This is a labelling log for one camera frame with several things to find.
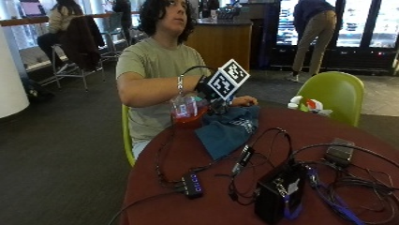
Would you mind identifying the small black dongle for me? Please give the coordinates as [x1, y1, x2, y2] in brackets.
[229, 144, 255, 176]

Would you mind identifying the black floor bag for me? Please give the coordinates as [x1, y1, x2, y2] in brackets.
[24, 78, 56, 101]

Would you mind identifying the glass door display fridge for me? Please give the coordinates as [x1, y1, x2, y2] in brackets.
[269, 0, 399, 75]

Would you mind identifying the black cable tangle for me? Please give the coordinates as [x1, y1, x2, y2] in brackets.
[289, 142, 399, 225]

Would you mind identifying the grey metal chair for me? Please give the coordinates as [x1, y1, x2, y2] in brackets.
[99, 12, 128, 62]

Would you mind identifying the metal stool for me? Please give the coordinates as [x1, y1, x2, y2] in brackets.
[39, 43, 107, 92]

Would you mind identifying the the person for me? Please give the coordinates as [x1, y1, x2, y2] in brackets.
[115, 0, 214, 160]

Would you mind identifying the wooden bar ledge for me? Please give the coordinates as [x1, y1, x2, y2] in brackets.
[0, 11, 142, 28]

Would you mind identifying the white column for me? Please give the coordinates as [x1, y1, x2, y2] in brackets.
[0, 24, 31, 120]

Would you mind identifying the black looped cable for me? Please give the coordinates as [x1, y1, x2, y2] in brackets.
[249, 127, 294, 167]

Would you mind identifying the grey power adapter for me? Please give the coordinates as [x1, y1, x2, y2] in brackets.
[323, 137, 357, 167]

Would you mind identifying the black glove cable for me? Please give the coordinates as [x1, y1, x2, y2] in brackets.
[153, 65, 217, 189]

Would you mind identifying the blue cloth bag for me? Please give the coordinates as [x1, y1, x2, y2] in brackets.
[193, 104, 262, 161]

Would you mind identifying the laptop screen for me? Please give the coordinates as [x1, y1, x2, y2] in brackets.
[17, 0, 48, 18]

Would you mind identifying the silver bracelet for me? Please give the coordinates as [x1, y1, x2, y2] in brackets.
[176, 74, 186, 96]

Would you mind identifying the thin black hub cable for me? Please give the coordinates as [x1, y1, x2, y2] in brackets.
[108, 190, 185, 225]

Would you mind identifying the wooden counter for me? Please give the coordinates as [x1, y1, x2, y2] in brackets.
[184, 18, 254, 73]

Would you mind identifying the black box computer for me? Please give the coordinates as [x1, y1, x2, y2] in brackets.
[253, 161, 310, 225]

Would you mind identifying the green chair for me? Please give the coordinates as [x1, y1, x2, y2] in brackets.
[121, 104, 138, 168]
[295, 70, 367, 128]

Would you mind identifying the blue cable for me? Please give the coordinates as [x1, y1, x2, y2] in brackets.
[283, 165, 369, 225]

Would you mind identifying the clear red plastic container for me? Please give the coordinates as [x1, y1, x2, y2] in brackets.
[169, 93, 210, 128]

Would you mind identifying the black hub with blue lights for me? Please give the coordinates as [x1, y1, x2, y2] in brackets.
[173, 172, 206, 201]

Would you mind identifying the dark jacket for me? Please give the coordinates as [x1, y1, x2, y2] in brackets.
[57, 15, 108, 71]

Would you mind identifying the white marker cube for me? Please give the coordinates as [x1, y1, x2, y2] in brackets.
[206, 58, 252, 101]

